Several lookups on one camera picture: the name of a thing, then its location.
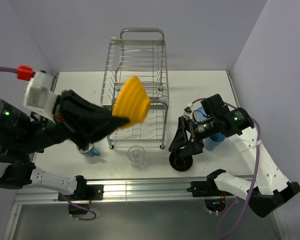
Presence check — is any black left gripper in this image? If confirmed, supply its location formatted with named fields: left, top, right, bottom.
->
left=13, top=88, right=130, bottom=154

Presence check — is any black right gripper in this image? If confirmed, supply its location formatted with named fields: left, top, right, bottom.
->
left=168, top=115, right=218, bottom=158

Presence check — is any black bowl floral outside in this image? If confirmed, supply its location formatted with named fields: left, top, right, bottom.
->
left=169, top=150, right=193, bottom=172

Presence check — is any yellow ribbed bowl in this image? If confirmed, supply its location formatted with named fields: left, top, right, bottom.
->
left=112, top=76, right=152, bottom=129

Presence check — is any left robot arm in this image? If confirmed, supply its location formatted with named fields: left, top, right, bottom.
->
left=0, top=90, right=129, bottom=200

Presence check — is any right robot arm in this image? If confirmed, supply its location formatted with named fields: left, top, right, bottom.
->
left=168, top=94, right=300, bottom=218

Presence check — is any blue plastic cup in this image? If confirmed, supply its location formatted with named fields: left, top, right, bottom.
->
left=193, top=106, right=226, bottom=151

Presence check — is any blue white mug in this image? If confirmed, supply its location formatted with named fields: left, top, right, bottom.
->
left=76, top=143, right=100, bottom=158

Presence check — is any clear drinking glass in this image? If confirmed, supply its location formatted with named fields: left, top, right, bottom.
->
left=127, top=145, right=146, bottom=167

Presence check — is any aluminium mounting rail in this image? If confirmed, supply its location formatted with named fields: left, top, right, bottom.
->
left=13, top=176, right=277, bottom=205

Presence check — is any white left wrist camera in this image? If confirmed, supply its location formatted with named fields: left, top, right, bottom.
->
left=23, top=71, right=58, bottom=121

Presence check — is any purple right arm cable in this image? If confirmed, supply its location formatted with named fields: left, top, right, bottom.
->
left=191, top=97, right=263, bottom=239

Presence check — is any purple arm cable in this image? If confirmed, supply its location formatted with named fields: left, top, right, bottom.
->
left=0, top=65, right=18, bottom=75
left=191, top=97, right=263, bottom=239

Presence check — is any steel wire dish rack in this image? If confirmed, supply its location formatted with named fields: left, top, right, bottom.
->
left=100, top=27, right=169, bottom=149

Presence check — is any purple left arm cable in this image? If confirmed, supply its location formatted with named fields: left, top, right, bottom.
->
left=0, top=65, right=18, bottom=75

